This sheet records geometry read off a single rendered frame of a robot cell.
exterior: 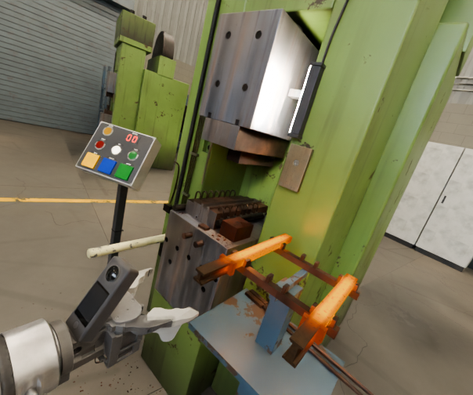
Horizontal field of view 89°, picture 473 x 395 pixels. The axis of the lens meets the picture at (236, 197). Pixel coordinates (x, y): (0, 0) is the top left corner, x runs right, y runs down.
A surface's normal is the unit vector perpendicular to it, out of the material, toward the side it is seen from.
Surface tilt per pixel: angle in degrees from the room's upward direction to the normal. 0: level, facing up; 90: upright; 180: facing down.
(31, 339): 12
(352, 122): 90
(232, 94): 90
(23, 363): 37
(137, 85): 90
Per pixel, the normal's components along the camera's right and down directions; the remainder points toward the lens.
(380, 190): -0.62, 0.05
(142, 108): 0.50, 0.36
